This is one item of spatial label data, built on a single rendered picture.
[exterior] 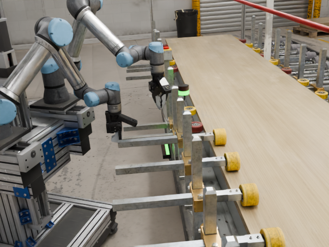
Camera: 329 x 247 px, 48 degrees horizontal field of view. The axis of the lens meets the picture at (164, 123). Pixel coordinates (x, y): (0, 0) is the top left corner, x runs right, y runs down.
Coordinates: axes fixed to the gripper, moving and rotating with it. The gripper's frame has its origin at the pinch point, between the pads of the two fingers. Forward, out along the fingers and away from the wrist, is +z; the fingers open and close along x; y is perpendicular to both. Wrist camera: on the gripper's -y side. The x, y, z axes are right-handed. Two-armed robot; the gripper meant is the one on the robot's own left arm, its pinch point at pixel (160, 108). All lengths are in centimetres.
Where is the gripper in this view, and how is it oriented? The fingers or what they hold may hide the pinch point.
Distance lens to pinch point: 202.5
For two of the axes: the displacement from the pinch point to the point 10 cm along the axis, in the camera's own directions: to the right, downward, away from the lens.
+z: 0.5, 9.1, 4.2
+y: -4.2, -3.6, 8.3
